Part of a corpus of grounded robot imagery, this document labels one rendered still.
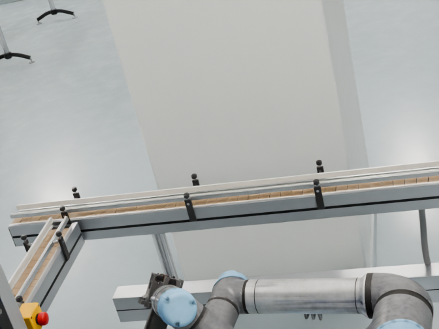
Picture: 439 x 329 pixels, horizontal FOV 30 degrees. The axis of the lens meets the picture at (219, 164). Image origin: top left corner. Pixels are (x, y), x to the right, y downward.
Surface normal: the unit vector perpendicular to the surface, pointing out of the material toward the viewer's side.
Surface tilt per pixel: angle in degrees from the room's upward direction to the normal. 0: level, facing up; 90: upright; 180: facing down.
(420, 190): 90
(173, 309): 64
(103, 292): 0
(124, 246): 0
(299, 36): 90
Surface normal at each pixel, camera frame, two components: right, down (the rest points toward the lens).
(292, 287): -0.33, -0.58
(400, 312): -0.11, -0.87
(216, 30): -0.18, 0.49
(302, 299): -0.35, 0.09
